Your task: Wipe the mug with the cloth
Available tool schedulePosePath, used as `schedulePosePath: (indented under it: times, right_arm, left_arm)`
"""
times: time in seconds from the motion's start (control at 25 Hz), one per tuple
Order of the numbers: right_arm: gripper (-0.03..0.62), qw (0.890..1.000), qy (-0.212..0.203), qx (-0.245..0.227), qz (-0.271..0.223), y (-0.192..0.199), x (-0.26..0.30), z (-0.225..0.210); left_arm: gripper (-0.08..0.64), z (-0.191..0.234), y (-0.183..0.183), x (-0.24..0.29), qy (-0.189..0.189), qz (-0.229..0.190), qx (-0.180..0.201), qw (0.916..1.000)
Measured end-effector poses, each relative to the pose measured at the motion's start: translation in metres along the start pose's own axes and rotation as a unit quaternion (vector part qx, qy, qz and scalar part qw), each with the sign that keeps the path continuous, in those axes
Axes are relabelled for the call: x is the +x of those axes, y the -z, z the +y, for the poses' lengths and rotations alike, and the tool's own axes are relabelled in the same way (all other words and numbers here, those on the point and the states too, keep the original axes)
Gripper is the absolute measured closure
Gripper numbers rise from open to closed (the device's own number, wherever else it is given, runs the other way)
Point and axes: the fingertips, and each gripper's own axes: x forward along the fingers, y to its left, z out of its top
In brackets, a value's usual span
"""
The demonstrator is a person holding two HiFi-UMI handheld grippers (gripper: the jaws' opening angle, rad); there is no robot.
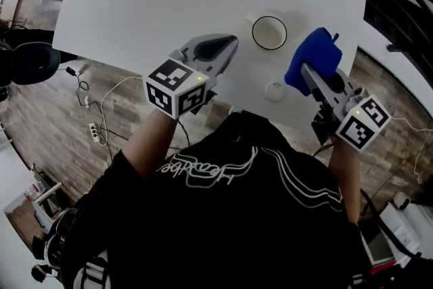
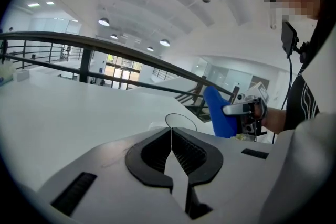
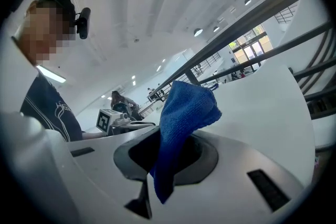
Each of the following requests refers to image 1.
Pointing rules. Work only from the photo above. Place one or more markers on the blue cloth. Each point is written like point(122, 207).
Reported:
point(313, 50)

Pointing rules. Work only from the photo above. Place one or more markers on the person's black white shoe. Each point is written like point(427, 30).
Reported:
point(55, 240)

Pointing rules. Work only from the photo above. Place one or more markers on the white box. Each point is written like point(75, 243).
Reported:
point(406, 230)

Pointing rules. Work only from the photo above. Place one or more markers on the person's right forearm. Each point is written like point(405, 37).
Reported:
point(345, 176)

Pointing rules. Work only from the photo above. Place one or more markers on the small white round object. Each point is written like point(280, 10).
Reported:
point(275, 90)

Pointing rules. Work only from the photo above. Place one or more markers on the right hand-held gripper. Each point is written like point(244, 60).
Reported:
point(363, 123)

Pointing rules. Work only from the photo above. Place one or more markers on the white power strip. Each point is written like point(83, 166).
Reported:
point(95, 134)

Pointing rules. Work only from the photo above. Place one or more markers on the white mug with black rim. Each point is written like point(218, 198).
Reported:
point(269, 33)

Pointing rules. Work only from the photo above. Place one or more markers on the black office chair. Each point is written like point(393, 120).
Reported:
point(30, 62)

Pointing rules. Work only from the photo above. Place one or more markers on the person's black printed shirt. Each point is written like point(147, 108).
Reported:
point(220, 213)

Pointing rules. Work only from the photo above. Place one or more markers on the person's left forearm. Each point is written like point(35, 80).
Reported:
point(152, 142)

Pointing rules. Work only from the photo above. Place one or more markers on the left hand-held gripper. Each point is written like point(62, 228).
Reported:
point(176, 88)

